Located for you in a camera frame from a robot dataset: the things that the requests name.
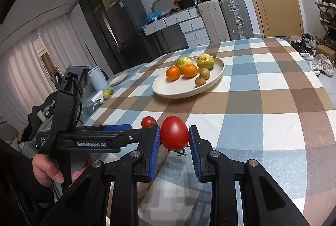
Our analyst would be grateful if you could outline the round red tomato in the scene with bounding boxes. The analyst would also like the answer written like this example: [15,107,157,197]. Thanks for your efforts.
[141,116,157,128]

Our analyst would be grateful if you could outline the oval red tomato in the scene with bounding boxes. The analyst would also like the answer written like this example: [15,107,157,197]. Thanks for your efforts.
[160,116,189,151]

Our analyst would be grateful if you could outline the brown longan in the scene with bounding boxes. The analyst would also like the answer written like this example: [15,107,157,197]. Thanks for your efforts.
[199,68,210,80]
[195,76,207,87]

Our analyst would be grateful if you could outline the small orange mandarin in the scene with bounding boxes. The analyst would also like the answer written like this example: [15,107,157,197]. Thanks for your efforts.
[166,66,181,81]

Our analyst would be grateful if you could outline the large orange mandarin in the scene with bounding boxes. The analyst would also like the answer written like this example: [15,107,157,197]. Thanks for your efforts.
[182,64,198,79]

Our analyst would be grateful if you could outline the person's left hand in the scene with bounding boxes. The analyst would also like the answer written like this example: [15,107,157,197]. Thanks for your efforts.
[32,154,64,188]

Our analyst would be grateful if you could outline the small side plate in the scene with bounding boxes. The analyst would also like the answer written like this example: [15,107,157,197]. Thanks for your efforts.
[109,71,129,87]

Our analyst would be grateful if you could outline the white kettle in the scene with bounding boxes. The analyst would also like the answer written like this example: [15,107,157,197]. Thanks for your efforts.
[88,67,109,91]

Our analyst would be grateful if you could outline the cream round plate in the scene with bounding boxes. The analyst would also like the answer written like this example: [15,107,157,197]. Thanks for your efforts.
[152,56,225,99]

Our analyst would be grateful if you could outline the white curtain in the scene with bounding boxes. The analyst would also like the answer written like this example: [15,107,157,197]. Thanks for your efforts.
[1,14,95,131]

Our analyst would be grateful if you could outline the checkered tablecloth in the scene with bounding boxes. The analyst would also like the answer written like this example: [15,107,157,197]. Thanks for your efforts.
[86,38,335,225]

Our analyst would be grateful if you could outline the yellow-green citrus right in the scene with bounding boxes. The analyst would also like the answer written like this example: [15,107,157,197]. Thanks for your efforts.
[196,53,215,70]

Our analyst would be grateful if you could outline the yellow-green citrus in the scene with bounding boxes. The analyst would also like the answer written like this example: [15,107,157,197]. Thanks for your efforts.
[175,56,193,71]
[196,53,215,70]

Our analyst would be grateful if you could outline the yellow-green citrus left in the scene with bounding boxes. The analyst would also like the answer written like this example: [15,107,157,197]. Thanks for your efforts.
[175,56,193,71]

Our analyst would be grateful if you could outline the black refrigerator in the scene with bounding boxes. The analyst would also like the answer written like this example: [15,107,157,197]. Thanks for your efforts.
[107,0,159,67]

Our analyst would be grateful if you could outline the white drawer cabinet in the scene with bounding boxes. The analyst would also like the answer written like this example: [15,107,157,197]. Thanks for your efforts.
[142,7,210,50]

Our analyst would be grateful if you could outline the silver suitcase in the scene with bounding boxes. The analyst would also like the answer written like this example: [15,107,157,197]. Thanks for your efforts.
[220,0,254,40]

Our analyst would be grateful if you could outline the beige suitcase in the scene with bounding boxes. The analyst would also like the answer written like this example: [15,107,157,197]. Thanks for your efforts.
[197,0,231,43]

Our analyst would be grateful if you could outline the white sneakers on floor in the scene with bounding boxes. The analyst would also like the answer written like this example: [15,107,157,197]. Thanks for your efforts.
[300,53,334,78]

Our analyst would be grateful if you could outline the wooden shoe rack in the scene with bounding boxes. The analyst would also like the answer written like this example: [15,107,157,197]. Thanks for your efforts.
[315,0,335,50]

